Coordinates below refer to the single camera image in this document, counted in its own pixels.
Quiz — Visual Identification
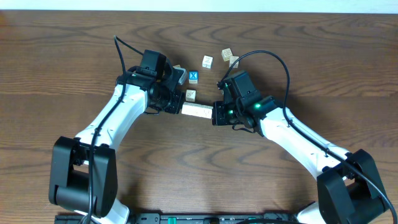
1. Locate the wooden block letter J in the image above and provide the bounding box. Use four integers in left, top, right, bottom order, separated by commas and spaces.
181, 102, 193, 116

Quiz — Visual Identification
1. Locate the wooden block with grapes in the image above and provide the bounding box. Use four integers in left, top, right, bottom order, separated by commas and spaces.
201, 105, 213, 119

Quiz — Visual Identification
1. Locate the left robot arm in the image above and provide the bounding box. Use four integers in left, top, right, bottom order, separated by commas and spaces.
49, 63, 188, 223

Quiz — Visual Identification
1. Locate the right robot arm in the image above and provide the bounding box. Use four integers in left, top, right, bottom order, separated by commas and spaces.
212, 96, 397, 223

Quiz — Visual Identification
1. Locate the wooden block W centre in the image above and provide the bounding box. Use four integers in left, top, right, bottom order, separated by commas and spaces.
185, 90, 197, 102

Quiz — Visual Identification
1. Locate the blue X wooden block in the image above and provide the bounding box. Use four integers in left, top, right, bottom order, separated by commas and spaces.
188, 71, 198, 84

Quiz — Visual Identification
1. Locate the wooden block with umbrella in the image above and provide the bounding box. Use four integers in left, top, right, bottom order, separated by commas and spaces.
202, 55, 213, 69

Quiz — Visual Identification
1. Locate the wooden block red edge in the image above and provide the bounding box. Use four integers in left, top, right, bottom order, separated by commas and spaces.
229, 56, 239, 68

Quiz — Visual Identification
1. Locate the tan wooden block far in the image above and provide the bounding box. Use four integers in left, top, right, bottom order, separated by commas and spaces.
221, 48, 233, 62

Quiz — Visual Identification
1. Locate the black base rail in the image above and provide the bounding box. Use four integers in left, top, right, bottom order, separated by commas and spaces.
54, 212, 299, 224

